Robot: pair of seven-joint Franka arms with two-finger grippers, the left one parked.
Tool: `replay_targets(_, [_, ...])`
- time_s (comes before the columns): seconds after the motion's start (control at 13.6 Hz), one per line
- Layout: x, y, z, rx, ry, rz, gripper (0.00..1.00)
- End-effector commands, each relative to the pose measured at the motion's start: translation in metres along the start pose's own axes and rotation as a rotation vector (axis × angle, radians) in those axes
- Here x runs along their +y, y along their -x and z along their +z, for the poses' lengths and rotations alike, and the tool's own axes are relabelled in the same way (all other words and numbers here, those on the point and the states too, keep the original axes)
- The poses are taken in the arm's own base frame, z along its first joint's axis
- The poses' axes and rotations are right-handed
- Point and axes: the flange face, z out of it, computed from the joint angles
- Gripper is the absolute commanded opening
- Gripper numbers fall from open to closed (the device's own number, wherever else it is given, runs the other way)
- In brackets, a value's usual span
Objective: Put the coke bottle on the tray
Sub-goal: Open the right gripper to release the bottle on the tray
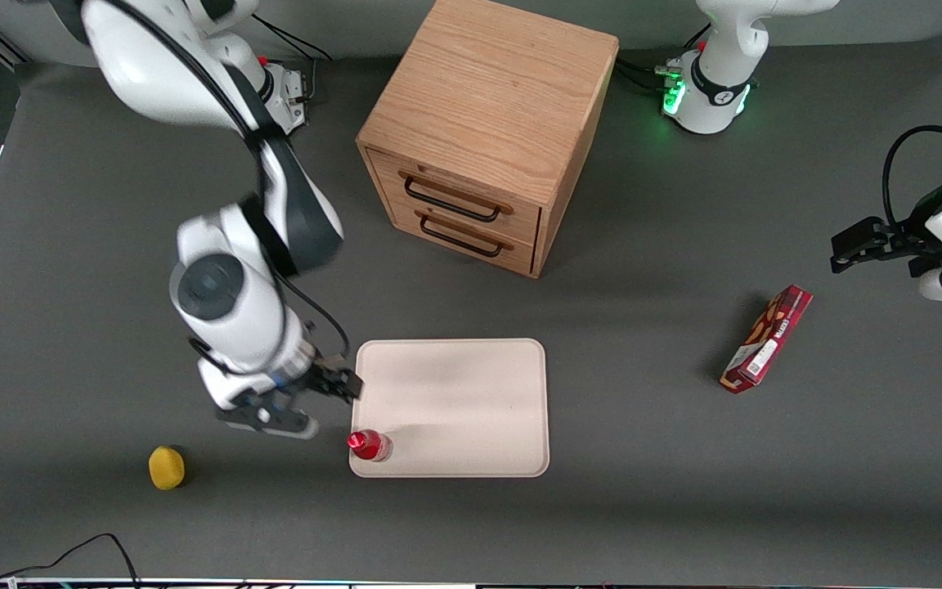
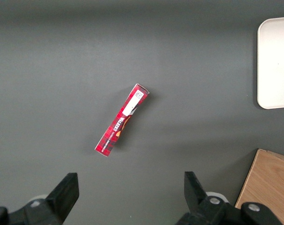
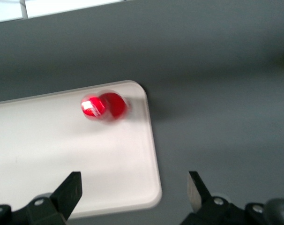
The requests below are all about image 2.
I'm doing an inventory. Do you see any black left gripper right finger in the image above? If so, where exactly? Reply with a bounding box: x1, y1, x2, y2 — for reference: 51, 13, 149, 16
176, 171, 284, 225

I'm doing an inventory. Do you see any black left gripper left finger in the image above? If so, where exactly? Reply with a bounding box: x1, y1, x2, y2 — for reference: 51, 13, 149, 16
0, 172, 80, 225

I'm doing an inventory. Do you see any beige plastic tray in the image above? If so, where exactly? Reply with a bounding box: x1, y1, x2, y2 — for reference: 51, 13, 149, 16
257, 16, 284, 110

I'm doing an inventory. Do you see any wooden drawer cabinet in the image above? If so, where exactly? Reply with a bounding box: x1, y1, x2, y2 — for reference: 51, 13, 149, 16
234, 148, 284, 225

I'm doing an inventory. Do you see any red tartan cookie box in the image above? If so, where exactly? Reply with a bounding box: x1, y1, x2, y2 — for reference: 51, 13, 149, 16
94, 83, 150, 157

